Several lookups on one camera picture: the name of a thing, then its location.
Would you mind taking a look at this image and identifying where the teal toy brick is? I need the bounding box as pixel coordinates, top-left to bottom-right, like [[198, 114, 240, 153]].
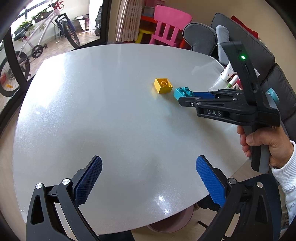
[[174, 86, 195, 100]]

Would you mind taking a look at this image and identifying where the yellow toy brick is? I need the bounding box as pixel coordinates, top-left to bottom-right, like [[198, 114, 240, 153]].
[[154, 78, 173, 94]]

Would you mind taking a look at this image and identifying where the white sleeved right forearm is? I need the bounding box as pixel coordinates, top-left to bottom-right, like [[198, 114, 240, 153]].
[[271, 141, 295, 225]]

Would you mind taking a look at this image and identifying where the pink trash bin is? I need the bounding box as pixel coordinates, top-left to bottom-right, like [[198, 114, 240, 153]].
[[147, 205, 194, 233]]

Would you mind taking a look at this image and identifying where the person's right hand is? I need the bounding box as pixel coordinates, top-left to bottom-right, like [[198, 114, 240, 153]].
[[237, 126, 294, 169]]

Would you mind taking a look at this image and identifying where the Union Jack tissue box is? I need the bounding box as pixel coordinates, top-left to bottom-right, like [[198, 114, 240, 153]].
[[232, 79, 243, 90]]

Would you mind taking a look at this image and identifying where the teal metal thermos bottle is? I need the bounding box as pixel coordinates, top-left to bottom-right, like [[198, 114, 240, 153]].
[[265, 88, 280, 109]]

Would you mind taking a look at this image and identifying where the small white green-capped tube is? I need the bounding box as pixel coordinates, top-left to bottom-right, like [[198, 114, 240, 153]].
[[227, 74, 239, 88]]

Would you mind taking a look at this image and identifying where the white cream tube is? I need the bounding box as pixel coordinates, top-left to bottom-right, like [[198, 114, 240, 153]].
[[220, 62, 236, 82]]

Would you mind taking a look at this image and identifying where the dark grey sofa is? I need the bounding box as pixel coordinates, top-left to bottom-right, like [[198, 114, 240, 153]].
[[183, 13, 295, 140]]

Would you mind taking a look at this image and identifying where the light grey pillow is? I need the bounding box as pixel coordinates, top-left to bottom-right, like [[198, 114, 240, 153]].
[[215, 25, 230, 66]]

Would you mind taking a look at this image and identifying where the red cushion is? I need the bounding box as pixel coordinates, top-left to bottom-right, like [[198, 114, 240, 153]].
[[231, 15, 260, 39]]

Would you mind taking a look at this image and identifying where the pink kids chair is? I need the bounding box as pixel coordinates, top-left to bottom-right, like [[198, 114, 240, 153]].
[[149, 5, 192, 47]]

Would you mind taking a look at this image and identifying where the yellow kids stool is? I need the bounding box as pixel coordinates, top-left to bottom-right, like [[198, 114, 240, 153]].
[[135, 28, 154, 44]]

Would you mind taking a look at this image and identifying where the red kids table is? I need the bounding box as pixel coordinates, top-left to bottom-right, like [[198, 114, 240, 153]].
[[140, 15, 189, 50]]

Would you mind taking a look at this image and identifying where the pink striped curtain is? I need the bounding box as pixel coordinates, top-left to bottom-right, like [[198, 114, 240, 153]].
[[115, 0, 144, 42]]

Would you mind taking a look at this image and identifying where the white bicycle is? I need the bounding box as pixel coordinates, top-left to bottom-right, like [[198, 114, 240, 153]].
[[0, 0, 82, 98]]

